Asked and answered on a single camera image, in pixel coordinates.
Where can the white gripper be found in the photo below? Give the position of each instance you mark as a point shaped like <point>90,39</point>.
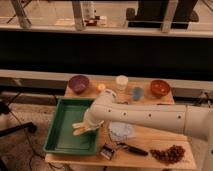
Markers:
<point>90,123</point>

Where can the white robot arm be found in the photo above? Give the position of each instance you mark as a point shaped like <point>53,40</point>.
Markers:
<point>182,119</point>

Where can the green plastic tray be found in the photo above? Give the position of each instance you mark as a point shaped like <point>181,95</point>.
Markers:
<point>60,138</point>

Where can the small black metal clip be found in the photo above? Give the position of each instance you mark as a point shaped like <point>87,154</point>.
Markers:
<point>107,152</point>

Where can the purple bowl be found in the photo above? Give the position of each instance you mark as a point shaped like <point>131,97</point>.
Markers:
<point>78,83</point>

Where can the small orange fruit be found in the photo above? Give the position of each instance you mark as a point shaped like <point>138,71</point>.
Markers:
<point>101,87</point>

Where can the white cup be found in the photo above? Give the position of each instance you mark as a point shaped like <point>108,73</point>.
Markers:
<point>121,82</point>

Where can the wooden table board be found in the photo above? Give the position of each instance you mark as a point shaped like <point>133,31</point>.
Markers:
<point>145,138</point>

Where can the blue-green cup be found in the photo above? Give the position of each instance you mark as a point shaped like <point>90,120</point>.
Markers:
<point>137,93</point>

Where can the black chair base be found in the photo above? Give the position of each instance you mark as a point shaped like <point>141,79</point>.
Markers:
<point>30,126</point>

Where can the orange bowl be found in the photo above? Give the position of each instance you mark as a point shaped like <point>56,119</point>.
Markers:
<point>160,88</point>

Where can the brown grape bunch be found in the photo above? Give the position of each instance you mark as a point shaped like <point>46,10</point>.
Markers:
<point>171,155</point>

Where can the black handled tool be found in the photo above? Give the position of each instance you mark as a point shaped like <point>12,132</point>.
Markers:
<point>132,149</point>

